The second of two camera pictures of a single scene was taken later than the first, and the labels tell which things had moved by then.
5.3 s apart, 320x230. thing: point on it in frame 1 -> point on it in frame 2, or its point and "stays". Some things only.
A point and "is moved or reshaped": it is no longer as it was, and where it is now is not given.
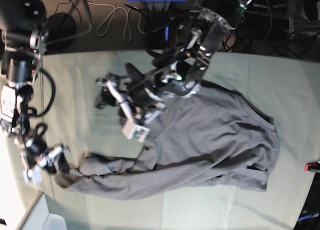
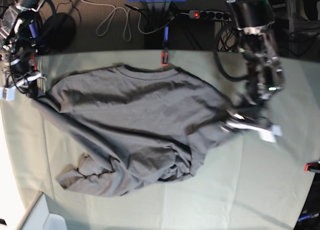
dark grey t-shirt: (208, 137) is moved or reshaped
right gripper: (133, 94) -> (251, 118)
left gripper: (38, 153) -> (23, 75)
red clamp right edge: (309, 164) stays
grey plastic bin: (39, 218) stays
